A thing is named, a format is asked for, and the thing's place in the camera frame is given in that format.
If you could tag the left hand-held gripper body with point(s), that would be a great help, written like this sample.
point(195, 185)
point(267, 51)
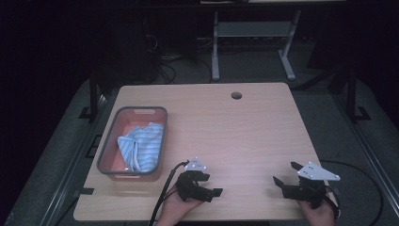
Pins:
point(188, 185)

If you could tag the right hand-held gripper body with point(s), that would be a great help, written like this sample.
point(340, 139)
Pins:
point(309, 188)

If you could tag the blue striped cloth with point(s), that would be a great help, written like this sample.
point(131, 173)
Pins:
point(147, 147)

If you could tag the pink basket with grey rim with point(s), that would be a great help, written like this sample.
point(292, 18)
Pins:
point(109, 157)

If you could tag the person's right hand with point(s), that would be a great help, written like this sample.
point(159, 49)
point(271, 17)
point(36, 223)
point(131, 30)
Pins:
point(316, 215)

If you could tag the person's left hand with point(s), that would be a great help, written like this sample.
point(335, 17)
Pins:
point(175, 210)

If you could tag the black tape strip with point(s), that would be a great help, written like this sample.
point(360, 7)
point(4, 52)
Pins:
point(84, 191)

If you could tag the grey metal stand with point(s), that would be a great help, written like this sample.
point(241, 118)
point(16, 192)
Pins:
point(251, 29)

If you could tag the aluminium frame rail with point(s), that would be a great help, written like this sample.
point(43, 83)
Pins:
point(75, 157)
point(370, 150)

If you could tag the black metal post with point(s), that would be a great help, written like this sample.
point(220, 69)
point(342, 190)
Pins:
point(93, 91)

